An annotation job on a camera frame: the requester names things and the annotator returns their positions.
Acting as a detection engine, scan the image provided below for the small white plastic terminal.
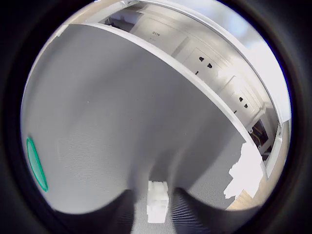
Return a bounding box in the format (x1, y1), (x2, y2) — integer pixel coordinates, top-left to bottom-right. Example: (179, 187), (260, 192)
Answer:
(147, 180), (170, 224)

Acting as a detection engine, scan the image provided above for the round green lid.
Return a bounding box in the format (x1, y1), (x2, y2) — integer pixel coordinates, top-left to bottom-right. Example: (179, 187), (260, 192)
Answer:
(25, 136), (49, 193)

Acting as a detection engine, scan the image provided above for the white tape patch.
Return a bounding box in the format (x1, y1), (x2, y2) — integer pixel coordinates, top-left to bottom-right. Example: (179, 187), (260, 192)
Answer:
(223, 140), (260, 201)

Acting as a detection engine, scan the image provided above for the dark grey mat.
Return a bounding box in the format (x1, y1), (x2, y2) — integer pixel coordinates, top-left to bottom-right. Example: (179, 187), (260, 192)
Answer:
(20, 23), (249, 234)

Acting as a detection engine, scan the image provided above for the white tape cross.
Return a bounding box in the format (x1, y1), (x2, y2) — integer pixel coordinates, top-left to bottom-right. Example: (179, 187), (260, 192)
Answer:
(55, 24), (68, 38)

